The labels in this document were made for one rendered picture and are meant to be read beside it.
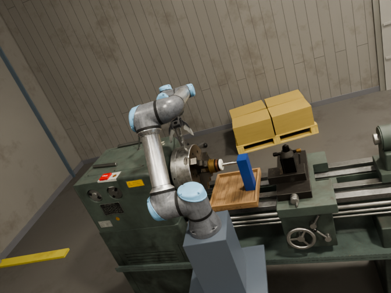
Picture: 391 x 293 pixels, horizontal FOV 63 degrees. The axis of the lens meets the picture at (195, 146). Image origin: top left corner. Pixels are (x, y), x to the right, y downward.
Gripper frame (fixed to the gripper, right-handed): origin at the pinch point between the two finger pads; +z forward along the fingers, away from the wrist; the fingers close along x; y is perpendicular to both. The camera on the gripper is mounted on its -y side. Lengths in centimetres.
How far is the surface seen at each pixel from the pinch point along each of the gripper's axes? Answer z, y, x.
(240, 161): 17.8, -18.8, -29.6
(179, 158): 7.0, -11.5, 4.7
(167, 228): 46, -19, 26
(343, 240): 75, -41, -72
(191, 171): 15.3, -17.2, 0.3
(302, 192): 33, -46, -54
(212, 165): 18.0, -12.3, -13.1
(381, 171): 37, -45, -97
